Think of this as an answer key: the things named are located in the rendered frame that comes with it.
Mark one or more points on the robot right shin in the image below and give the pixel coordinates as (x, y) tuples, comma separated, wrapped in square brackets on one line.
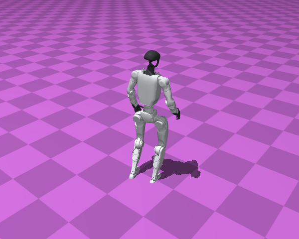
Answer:
[(157, 162)]

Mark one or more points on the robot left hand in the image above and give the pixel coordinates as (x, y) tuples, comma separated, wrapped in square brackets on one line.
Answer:
[(137, 108)]

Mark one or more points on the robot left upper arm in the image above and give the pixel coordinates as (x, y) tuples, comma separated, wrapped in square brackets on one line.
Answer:
[(133, 81)]

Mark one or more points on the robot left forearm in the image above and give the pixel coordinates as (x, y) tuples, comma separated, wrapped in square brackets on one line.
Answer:
[(133, 100)]

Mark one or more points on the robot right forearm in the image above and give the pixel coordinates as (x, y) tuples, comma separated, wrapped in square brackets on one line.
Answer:
[(173, 109)]

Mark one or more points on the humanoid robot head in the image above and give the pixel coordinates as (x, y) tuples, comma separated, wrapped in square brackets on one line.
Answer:
[(151, 56)]

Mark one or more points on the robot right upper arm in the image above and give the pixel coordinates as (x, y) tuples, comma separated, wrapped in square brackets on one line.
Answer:
[(165, 84)]

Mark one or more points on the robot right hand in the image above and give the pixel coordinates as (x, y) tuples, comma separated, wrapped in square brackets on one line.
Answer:
[(177, 114)]

